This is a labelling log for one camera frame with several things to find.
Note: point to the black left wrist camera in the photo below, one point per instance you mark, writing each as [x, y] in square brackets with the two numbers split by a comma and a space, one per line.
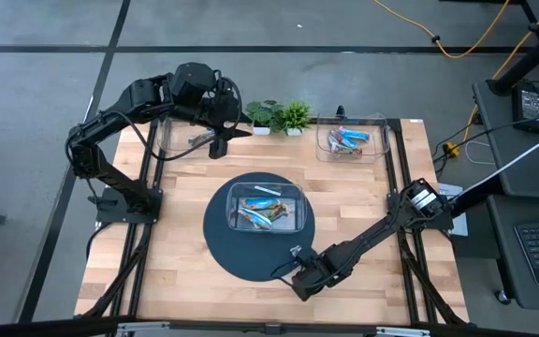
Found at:
[218, 149]

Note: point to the black pole with white edge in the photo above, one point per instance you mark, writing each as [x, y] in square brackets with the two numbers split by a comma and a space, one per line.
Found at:
[485, 189]

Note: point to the white paper sheet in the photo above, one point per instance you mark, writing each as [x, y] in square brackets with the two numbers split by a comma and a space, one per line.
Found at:
[461, 227]

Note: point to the broad-leaf plant in white pot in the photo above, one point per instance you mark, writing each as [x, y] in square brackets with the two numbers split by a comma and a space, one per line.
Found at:
[265, 114]

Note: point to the green red granola bar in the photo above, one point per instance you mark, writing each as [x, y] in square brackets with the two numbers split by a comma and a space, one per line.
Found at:
[346, 150]

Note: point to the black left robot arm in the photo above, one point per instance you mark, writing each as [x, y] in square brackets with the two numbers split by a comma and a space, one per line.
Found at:
[106, 121]

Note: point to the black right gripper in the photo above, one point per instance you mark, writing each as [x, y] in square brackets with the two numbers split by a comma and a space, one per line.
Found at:
[318, 276]

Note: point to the large clear plastic bin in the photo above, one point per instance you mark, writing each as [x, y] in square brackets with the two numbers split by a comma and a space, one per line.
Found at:
[298, 222]

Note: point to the black power adapter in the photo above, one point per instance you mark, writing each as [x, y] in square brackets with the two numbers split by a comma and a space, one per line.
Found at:
[529, 107]

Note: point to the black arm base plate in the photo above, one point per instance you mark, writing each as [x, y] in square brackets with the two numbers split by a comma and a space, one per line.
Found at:
[443, 226]
[110, 216]

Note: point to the dark green granola bar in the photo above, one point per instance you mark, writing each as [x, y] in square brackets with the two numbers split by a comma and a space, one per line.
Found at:
[199, 139]

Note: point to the spiky grass plant white pot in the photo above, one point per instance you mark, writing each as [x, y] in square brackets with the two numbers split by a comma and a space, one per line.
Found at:
[296, 116]

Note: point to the black caster wheel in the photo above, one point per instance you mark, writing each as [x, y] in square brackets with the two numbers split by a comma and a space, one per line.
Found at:
[502, 297]

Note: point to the black crossbeam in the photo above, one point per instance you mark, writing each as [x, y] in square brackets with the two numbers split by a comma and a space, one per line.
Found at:
[40, 328]

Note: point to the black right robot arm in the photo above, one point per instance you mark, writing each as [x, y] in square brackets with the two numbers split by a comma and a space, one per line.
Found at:
[368, 238]

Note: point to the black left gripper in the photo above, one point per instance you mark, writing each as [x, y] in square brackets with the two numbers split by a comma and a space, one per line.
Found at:
[222, 114]

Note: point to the small clear plastic bin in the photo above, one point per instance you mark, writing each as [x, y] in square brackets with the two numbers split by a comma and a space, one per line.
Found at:
[377, 154]
[178, 140]

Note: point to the round dark blue woven mat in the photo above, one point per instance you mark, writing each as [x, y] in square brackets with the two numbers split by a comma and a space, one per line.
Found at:
[251, 257]

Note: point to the black frame peg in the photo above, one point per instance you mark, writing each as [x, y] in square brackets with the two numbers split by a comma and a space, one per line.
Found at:
[340, 110]

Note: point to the black stand leg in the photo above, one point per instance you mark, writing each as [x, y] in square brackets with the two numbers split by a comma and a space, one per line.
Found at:
[531, 57]

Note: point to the black aluminium table frame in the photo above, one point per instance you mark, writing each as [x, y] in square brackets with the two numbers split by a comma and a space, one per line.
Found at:
[136, 299]

